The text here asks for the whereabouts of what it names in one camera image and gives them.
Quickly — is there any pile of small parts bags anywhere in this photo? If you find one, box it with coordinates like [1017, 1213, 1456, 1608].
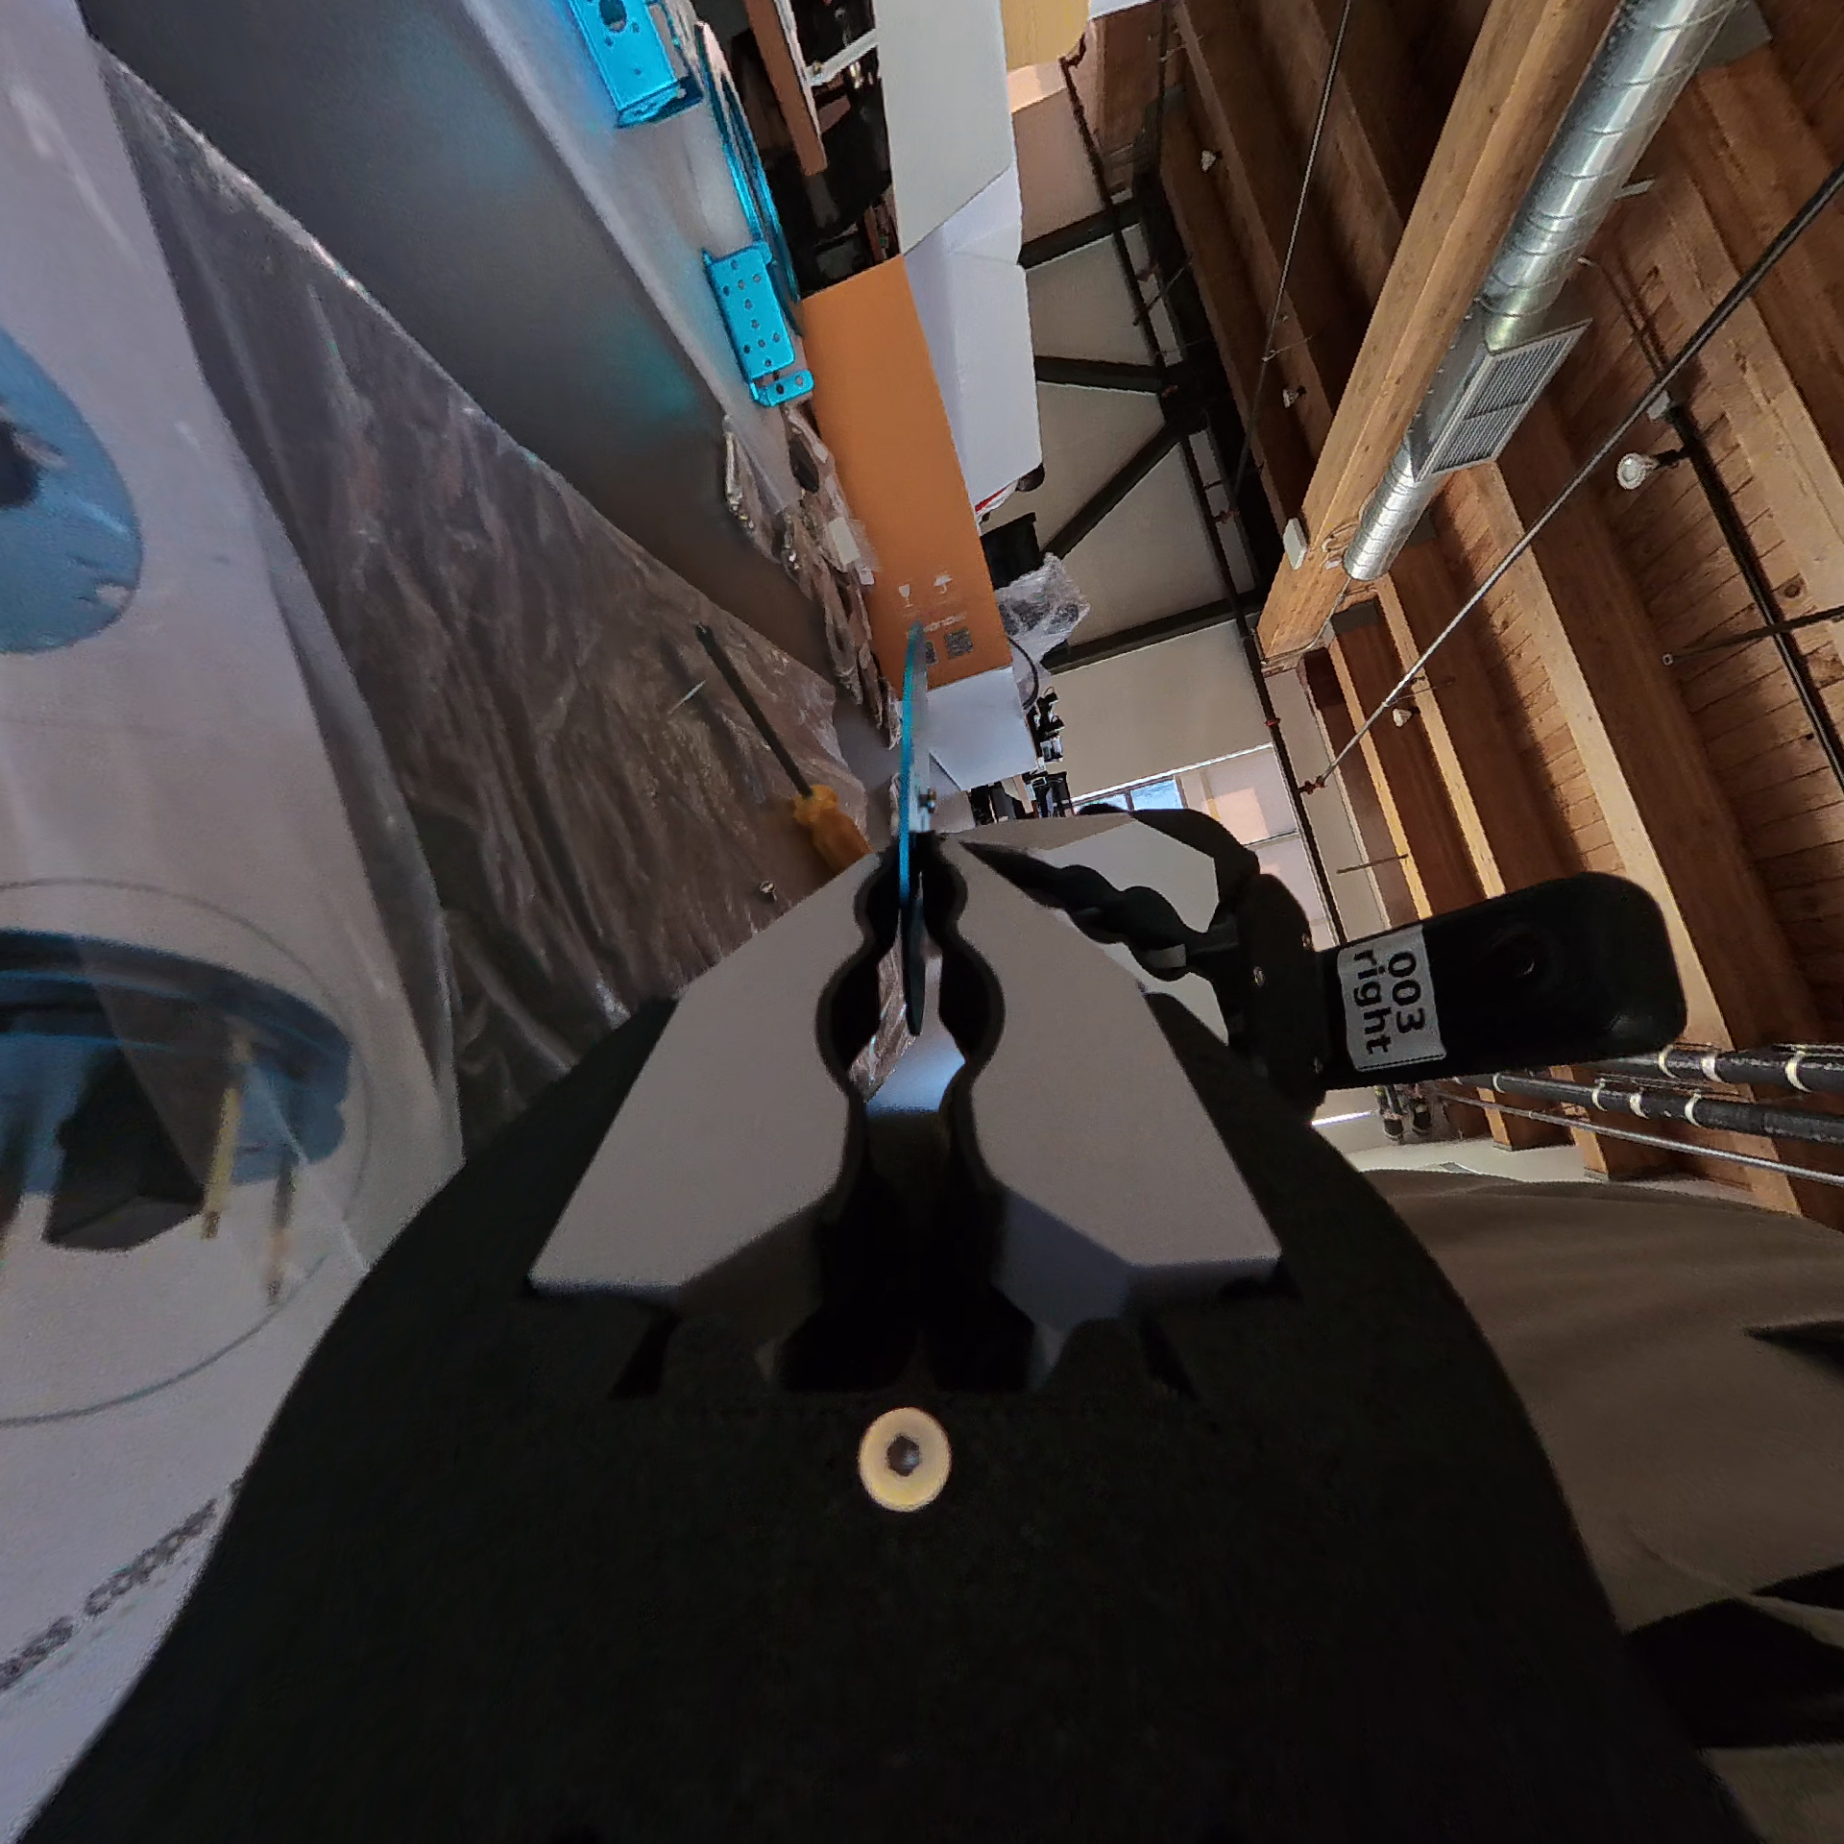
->
[718, 409, 891, 710]

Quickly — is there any orange cardboard box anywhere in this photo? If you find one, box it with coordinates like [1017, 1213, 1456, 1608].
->
[795, 0, 1050, 787]

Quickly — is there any ceiling pipe bundle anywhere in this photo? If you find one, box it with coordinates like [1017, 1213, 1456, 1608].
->
[1383, 1039, 1844, 1154]

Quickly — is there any clear plastic bag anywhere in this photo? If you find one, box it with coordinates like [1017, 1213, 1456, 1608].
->
[101, 57, 904, 1104]

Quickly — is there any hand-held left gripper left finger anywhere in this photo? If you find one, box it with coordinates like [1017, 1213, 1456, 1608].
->
[528, 846, 891, 1382]

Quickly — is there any silver spiral air duct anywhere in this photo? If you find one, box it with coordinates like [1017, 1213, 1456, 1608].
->
[1338, 0, 1750, 582]

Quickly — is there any group of blue metal brackets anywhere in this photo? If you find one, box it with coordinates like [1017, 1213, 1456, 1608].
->
[569, 0, 819, 415]

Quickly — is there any white foam sheet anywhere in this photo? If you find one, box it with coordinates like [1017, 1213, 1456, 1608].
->
[490, 0, 812, 442]

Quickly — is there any white instruction booklet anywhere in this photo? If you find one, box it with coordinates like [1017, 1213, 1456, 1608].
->
[0, 0, 469, 1809]

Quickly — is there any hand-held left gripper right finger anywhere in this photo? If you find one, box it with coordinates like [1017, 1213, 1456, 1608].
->
[934, 844, 1284, 1368]

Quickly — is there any orange-handled screwdriver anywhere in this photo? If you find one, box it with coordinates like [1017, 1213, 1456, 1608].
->
[694, 622, 874, 870]

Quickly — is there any blue metal ring plate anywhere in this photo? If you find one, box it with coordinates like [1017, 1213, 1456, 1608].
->
[691, 26, 791, 277]

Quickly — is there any blue round metal plate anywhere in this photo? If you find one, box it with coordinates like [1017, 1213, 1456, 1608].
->
[887, 619, 948, 1033]

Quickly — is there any bubble wrapped item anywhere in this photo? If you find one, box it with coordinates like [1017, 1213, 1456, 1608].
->
[1002, 553, 1085, 638]

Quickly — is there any ceiling spot lamp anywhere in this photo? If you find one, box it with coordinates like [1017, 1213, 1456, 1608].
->
[1613, 409, 1698, 494]

